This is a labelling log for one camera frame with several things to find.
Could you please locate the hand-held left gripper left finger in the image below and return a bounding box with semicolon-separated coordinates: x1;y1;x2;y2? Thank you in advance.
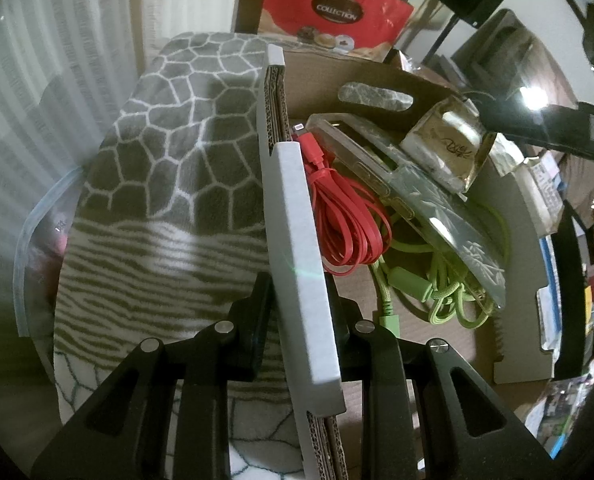
30;272;278;480

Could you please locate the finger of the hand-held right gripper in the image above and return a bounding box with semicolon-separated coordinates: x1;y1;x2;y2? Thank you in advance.
552;199;588;381
479;101;594;158

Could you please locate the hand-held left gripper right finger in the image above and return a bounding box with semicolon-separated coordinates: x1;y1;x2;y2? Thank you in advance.
327;285;552;480

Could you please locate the white cardboard tray box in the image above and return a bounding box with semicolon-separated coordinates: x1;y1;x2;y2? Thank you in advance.
257;44;565;480

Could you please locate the green cable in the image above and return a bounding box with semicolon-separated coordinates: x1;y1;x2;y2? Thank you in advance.
367;200;510;333

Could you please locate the clear gold box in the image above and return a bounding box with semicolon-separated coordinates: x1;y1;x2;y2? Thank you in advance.
399;100;498;193

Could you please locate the red cable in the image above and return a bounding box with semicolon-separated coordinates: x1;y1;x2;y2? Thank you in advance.
289;120;394;277

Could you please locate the clear bamboo print case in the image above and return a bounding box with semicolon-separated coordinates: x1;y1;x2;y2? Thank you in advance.
377;162;508;311

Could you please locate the clear phone case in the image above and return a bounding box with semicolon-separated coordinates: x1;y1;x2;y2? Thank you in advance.
304;112;418;201

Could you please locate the brown labelled packet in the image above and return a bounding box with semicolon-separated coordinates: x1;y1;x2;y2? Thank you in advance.
522;152;565;238

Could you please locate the black television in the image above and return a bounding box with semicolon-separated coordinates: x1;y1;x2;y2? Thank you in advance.
452;7;580;111

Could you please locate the clear plastic bag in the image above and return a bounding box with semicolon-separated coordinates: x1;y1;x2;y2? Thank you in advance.
389;49;460;92

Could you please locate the grey patterned blanket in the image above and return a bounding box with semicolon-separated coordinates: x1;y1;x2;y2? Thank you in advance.
52;31;308;480

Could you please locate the clear zip bag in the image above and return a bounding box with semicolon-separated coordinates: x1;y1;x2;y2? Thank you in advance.
14;167;85;338

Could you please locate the red gift bag oval logo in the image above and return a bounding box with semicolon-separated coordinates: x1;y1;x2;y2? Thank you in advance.
257;0;414;56

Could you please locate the white curtain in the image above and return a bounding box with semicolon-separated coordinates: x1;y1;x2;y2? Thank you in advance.
0;0;248;411

